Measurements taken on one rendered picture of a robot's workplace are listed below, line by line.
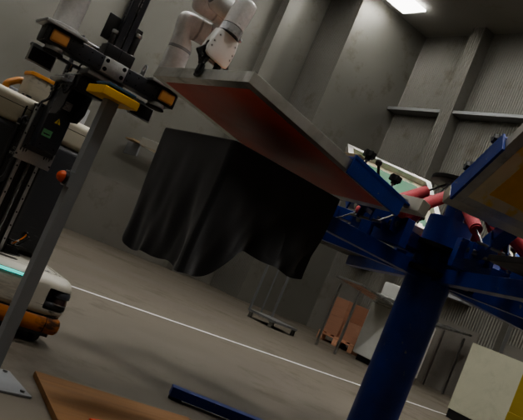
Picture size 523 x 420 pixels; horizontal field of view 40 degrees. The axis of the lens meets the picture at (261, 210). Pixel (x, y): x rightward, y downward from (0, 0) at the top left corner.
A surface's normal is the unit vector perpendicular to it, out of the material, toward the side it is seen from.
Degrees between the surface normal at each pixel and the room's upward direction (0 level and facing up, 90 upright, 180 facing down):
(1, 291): 90
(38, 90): 92
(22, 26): 90
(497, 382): 90
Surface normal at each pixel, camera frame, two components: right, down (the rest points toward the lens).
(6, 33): 0.55, 0.16
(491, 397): -0.74, -0.36
